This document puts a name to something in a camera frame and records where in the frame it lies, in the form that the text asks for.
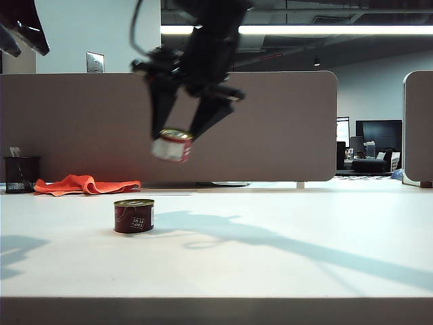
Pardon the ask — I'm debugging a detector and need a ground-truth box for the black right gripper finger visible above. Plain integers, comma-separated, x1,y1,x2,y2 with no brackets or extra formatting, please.
150,80,179,140
188,95,235,137

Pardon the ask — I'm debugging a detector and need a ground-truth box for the narrow brown desk divider panel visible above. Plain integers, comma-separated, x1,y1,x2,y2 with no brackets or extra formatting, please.
402,70,433,188

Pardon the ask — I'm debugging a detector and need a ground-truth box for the red tomato can gold lid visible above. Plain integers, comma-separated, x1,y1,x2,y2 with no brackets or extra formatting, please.
113,198,156,234
150,127,195,164

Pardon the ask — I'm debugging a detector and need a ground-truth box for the framed white board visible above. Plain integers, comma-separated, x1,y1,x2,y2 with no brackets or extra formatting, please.
336,116,350,143

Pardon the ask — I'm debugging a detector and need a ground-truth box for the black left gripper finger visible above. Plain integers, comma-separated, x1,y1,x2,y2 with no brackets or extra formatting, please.
0,23,22,58
0,0,51,57

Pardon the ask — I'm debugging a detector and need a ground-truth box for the black round ottoman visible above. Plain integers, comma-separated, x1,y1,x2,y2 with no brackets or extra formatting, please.
351,158,388,173

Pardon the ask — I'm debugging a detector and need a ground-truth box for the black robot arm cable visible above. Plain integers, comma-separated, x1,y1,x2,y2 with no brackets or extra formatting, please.
129,0,154,59

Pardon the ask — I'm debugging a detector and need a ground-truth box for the orange microfibre cloth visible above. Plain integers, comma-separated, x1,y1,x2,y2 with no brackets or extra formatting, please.
33,174,142,197

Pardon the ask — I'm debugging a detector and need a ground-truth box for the large black monitor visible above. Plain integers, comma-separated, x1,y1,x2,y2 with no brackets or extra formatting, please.
355,119,403,160

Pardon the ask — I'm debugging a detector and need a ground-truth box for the black mesh pen holder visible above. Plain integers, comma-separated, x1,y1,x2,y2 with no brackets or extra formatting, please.
3,156,41,194

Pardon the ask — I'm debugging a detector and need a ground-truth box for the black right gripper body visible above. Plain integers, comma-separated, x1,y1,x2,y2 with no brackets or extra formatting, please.
131,27,246,102

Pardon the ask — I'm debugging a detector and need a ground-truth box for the wide brown desk divider panel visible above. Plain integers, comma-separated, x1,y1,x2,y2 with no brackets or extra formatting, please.
0,70,338,186

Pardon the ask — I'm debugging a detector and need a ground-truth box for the long ceiling light strip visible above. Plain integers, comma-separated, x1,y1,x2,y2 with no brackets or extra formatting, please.
160,24,433,36

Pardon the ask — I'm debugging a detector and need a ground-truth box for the metal wall outlet plate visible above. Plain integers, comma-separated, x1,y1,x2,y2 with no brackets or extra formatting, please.
86,51,106,73

